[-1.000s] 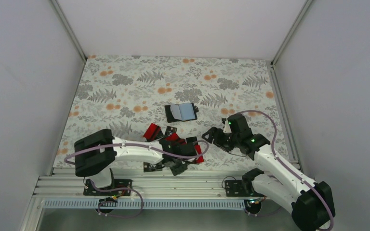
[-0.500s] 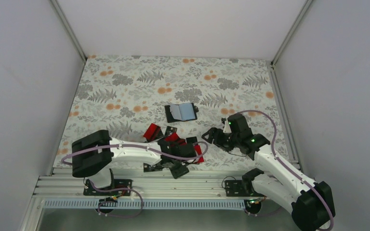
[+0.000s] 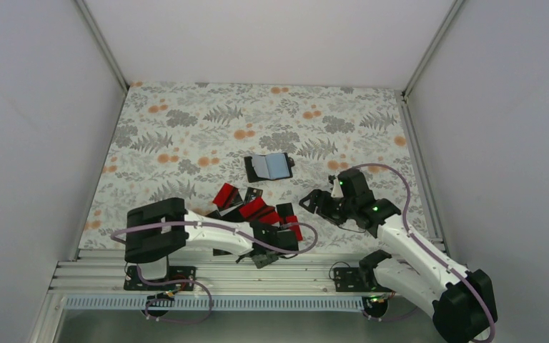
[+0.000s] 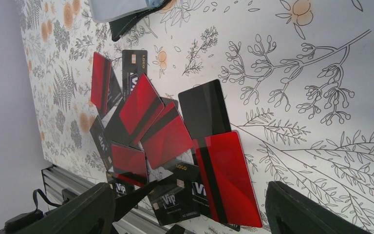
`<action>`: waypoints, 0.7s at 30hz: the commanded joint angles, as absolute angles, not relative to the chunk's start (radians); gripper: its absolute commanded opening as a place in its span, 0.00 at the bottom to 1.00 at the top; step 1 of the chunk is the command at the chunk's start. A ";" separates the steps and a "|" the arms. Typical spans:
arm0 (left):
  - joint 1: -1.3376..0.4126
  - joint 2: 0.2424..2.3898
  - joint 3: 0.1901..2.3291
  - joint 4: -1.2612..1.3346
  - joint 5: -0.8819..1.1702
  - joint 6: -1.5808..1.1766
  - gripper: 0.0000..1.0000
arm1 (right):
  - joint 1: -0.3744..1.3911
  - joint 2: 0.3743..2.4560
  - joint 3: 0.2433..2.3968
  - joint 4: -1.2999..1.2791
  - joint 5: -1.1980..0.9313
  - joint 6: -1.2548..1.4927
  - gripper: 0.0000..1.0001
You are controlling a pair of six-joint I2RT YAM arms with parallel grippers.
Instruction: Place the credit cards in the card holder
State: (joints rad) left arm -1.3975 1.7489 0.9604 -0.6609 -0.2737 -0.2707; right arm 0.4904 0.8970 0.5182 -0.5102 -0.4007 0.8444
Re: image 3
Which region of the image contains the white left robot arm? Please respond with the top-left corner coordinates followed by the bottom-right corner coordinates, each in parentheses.
top-left (124, 197), bottom-right (302, 289)

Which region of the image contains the small black card top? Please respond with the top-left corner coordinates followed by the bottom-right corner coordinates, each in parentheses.
top-left (244, 187), bottom-right (263, 204)

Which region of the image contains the red card right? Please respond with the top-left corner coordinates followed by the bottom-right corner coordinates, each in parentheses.
top-left (282, 215), bottom-right (303, 242)

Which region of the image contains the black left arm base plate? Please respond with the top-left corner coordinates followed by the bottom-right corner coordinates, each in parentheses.
top-left (123, 265), bottom-right (197, 292)

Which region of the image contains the red card centre lower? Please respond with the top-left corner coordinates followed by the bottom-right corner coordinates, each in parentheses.
top-left (257, 211), bottom-right (281, 225)

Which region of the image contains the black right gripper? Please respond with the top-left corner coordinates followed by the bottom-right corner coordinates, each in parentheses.
top-left (299, 189), bottom-right (356, 226)

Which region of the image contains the aluminium corner post left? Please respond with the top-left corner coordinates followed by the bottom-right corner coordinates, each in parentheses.
top-left (72, 0), bottom-right (129, 93)

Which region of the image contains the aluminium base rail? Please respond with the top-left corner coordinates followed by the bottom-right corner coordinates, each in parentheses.
top-left (49, 250), bottom-right (401, 312)

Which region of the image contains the aluminium corner post right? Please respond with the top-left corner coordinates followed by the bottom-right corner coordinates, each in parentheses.
top-left (402, 0), bottom-right (465, 101)

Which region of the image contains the black card holder wallet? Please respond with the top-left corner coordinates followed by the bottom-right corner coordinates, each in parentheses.
top-left (244, 152), bottom-right (295, 183)

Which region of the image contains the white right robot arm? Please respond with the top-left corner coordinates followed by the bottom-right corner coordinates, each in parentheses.
top-left (300, 167), bottom-right (498, 342)

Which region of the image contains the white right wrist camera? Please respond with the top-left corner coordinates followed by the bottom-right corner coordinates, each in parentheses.
top-left (329, 175), bottom-right (344, 199)

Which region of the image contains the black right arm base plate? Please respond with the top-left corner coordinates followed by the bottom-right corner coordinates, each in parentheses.
top-left (332, 267), bottom-right (379, 293)

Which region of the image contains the aluminium corner post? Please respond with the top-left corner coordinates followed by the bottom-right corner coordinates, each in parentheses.
top-left (72, 0), bottom-right (129, 93)
top-left (402, 0), bottom-right (465, 101)

